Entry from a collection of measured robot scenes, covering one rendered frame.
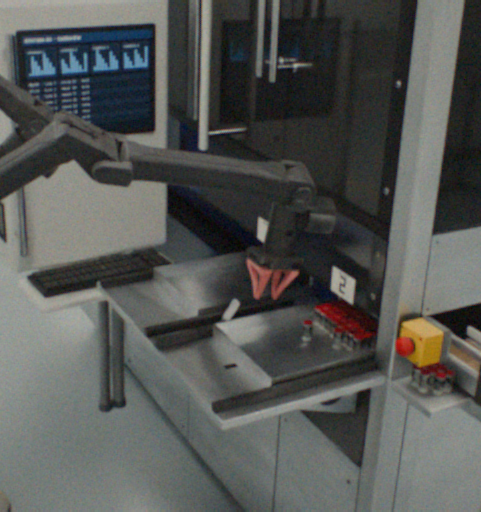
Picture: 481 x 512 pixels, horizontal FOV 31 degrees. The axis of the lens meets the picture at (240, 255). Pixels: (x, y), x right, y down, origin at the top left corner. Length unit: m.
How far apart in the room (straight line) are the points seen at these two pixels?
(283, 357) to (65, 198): 0.87
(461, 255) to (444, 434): 0.47
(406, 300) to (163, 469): 1.44
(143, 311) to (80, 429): 1.19
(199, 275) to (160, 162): 0.79
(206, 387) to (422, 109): 0.71
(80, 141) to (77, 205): 1.03
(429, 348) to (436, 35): 0.61
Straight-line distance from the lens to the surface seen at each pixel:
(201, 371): 1.86
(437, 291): 1.87
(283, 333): 2.02
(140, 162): 1.53
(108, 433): 3.20
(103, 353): 2.87
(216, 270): 2.32
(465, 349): 1.89
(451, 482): 2.24
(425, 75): 1.66
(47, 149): 1.50
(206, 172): 1.57
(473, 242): 1.88
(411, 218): 1.73
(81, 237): 2.54
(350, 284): 1.93
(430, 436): 2.09
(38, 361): 3.66
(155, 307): 2.12
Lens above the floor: 1.85
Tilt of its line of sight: 24 degrees down
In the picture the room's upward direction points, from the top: 3 degrees clockwise
